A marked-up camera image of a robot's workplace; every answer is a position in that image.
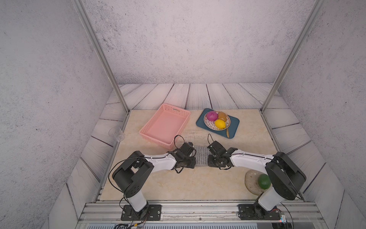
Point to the white patterned bowl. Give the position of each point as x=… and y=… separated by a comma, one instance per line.
x=211, y=125

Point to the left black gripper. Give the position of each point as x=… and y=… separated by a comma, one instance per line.
x=193, y=162

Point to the green lime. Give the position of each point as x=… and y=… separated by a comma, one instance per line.
x=264, y=181

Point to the teal rectangular tray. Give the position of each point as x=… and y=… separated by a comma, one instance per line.
x=232, y=128

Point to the right aluminium frame post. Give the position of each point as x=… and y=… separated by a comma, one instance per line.
x=294, y=52

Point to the yellow lemon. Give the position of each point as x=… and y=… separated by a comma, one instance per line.
x=220, y=124

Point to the pink plastic basket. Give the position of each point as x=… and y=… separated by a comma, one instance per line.
x=165, y=124

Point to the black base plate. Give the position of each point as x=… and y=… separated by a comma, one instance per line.
x=256, y=212
x=148, y=213

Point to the aluminium frame post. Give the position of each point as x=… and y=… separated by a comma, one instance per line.
x=99, y=51
x=294, y=52

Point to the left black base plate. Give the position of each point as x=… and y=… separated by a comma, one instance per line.
x=148, y=213

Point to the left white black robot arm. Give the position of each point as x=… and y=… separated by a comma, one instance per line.
x=129, y=175

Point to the aluminium front rail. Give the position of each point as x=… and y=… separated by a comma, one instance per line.
x=201, y=211

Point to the purple onion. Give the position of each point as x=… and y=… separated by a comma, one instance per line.
x=212, y=116

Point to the clear plastic cup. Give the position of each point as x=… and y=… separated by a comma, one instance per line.
x=117, y=134

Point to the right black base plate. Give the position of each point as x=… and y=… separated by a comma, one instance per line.
x=256, y=212

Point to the grey striped dishcloth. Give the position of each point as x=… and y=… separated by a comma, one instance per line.
x=201, y=156

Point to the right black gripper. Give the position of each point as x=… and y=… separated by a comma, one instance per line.
x=210, y=163

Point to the brown round fruit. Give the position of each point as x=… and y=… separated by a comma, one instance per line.
x=222, y=116

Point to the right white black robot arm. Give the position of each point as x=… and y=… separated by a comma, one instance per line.
x=286, y=177

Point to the left aluminium frame post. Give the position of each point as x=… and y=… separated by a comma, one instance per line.
x=99, y=51

